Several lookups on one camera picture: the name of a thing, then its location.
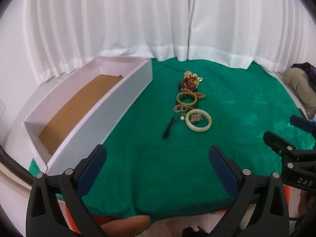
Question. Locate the square rhinestone brooch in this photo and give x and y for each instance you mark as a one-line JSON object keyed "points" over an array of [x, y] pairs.
{"points": [[195, 118]]}

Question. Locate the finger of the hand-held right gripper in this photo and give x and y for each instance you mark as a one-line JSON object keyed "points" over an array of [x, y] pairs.
{"points": [[302, 123], [277, 140]]}

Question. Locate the white curtain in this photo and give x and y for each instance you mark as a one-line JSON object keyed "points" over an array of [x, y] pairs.
{"points": [[246, 17], [111, 17]]}

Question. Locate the pearl earring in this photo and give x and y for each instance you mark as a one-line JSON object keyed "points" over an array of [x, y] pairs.
{"points": [[182, 118]]}

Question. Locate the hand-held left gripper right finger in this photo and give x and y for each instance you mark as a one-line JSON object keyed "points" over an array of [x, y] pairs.
{"points": [[222, 170]]}

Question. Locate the dark purple cloth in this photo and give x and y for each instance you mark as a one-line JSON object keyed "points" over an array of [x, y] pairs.
{"points": [[302, 67]]}

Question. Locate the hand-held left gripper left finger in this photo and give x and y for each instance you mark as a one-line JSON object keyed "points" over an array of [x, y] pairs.
{"points": [[92, 170]]}

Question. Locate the black object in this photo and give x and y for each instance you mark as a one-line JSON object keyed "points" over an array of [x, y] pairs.
{"points": [[195, 232]]}

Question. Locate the person's left hand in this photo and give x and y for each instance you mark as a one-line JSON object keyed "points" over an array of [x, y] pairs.
{"points": [[130, 226]]}

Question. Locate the white cardboard box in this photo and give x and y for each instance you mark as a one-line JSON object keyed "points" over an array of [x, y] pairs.
{"points": [[111, 103]]}

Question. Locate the dark tassel pendant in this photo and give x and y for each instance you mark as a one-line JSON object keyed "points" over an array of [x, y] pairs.
{"points": [[166, 133]]}

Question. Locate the tan cloth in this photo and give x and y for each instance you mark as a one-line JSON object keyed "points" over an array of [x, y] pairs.
{"points": [[296, 84]]}

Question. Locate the green velvet cloth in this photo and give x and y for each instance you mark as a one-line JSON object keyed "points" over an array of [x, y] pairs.
{"points": [[160, 167]]}

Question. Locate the gold bangle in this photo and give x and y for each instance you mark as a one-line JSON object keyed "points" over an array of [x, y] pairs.
{"points": [[178, 98]]}

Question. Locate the pale jade bangle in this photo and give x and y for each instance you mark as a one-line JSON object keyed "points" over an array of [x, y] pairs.
{"points": [[197, 129]]}

